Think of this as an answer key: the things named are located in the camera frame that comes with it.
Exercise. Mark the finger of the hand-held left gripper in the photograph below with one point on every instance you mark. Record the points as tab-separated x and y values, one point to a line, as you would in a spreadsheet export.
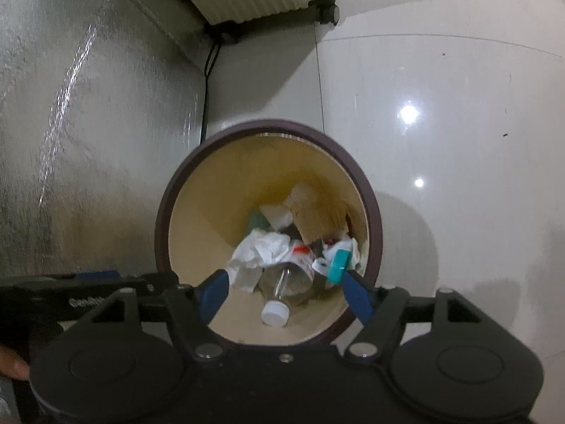
97	274
152	285

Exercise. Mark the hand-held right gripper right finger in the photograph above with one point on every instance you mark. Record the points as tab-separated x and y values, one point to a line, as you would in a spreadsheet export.
356	295

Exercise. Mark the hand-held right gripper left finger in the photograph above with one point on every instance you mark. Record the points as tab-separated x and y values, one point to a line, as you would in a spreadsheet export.
214	293

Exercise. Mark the teal plastic lid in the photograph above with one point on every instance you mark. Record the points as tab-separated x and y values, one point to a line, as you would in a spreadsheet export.
339	267

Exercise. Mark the white plastic bags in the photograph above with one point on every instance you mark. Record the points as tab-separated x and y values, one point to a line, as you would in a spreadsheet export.
265	247

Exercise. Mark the clear bottle with white cap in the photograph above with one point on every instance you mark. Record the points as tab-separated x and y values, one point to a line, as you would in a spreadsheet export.
287	280

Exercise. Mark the yellow plastic bin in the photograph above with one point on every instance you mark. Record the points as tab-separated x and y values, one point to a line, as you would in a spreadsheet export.
203	212

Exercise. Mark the brown paper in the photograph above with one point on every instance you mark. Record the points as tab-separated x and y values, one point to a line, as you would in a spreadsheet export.
313	216

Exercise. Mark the person's left hand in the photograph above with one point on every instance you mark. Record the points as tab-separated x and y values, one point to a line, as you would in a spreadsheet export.
12	362

